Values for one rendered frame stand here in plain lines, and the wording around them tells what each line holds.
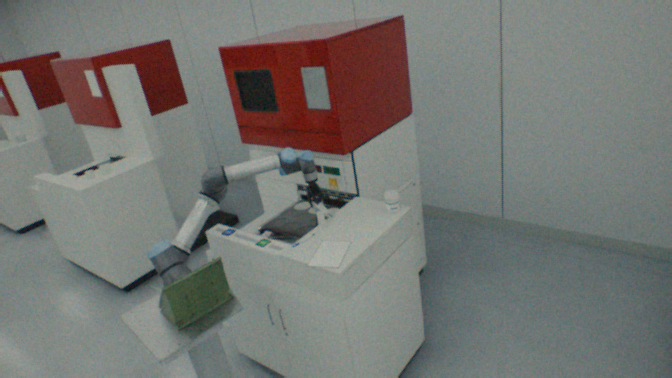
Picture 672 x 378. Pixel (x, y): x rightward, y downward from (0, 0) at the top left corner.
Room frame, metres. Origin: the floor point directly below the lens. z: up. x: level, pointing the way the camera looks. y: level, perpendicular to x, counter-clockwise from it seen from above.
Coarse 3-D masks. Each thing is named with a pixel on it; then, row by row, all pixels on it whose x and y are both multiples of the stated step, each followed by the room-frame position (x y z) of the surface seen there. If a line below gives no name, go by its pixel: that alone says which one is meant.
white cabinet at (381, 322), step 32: (416, 256) 2.04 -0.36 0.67; (256, 288) 1.96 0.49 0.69; (288, 288) 1.80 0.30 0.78; (384, 288) 1.80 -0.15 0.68; (416, 288) 2.01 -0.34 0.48; (256, 320) 2.01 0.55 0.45; (288, 320) 1.83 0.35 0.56; (320, 320) 1.68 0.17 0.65; (352, 320) 1.60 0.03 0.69; (384, 320) 1.77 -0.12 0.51; (416, 320) 1.99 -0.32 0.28; (256, 352) 2.07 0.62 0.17; (288, 352) 1.88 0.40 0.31; (320, 352) 1.71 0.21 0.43; (352, 352) 1.58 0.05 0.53; (384, 352) 1.74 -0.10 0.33; (416, 352) 2.02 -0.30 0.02
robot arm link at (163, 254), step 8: (168, 240) 1.86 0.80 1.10; (152, 248) 1.80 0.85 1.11; (160, 248) 1.80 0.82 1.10; (168, 248) 1.81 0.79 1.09; (152, 256) 1.78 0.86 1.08; (160, 256) 1.77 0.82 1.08; (168, 256) 1.77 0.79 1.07; (176, 256) 1.79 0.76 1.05; (160, 264) 1.75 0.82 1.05; (168, 264) 1.75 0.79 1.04; (160, 272) 1.74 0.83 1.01
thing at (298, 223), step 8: (304, 200) 2.47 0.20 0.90; (288, 208) 2.40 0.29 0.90; (328, 208) 2.31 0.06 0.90; (280, 216) 2.32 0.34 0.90; (288, 216) 2.30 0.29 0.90; (296, 216) 2.28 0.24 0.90; (304, 216) 2.27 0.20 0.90; (312, 216) 2.25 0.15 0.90; (328, 216) 2.21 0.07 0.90; (264, 224) 2.25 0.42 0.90; (272, 224) 2.24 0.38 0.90; (280, 224) 2.22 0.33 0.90; (288, 224) 2.21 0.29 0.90; (296, 224) 2.19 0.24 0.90; (304, 224) 2.17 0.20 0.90; (312, 224) 2.16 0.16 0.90; (288, 232) 2.11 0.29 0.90; (296, 232) 2.10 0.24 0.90; (304, 232) 2.09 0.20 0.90
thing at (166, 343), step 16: (144, 304) 1.80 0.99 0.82; (224, 304) 1.70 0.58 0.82; (240, 304) 1.68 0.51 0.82; (128, 320) 1.70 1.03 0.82; (144, 320) 1.68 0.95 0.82; (160, 320) 1.66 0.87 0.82; (208, 320) 1.60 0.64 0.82; (224, 320) 1.59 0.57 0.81; (144, 336) 1.57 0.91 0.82; (160, 336) 1.55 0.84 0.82; (176, 336) 1.53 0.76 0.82; (192, 336) 1.51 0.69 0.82; (208, 336) 1.54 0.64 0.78; (160, 352) 1.45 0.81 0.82; (176, 352) 1.45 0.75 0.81
